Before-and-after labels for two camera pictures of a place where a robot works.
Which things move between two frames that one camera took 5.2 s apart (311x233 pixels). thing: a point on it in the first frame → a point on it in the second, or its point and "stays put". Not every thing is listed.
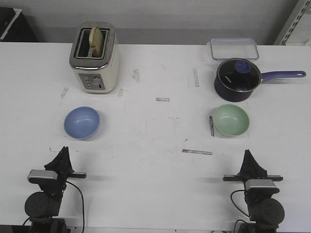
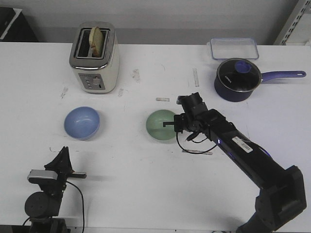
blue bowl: x=82 y=123 stays put
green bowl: x=231 y=120 → x=155 y=124
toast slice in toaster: x=95 y=42 stays put
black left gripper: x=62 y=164 stays put
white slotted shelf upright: x=295 y=16 stays put
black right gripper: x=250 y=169 → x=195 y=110
